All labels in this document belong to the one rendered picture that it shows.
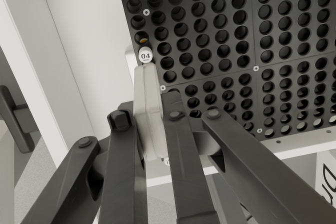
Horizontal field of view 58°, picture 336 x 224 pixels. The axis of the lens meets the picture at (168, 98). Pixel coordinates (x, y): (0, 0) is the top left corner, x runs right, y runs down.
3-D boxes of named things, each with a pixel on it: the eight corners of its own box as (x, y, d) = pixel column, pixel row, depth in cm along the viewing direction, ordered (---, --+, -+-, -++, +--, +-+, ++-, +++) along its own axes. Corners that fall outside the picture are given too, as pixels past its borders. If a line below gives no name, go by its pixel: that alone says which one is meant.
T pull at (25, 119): (26, 148, 32) (21, 157, 30) (-7, 84, 28) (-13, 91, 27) (59, 141, 31) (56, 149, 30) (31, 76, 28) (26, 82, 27)
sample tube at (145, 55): (151, 47, 31) (153, 63, 27) (139, 48, 31) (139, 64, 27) (150, 35, 31) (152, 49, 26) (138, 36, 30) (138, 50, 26)
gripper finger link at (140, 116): (159, 159, 16) (145, 162, 16) (153, 101, 23) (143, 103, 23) (147, 112, 15) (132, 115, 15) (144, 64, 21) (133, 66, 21)
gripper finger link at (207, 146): (166, 140, 14) (230, 127, 14) (159, 93, 18) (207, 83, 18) (172, 166, 15) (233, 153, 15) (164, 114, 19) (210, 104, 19)
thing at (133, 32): (161, 158, 34) (161, 161, 34) (121, -2, 26) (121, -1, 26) (177, 155, 34) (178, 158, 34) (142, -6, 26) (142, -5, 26)
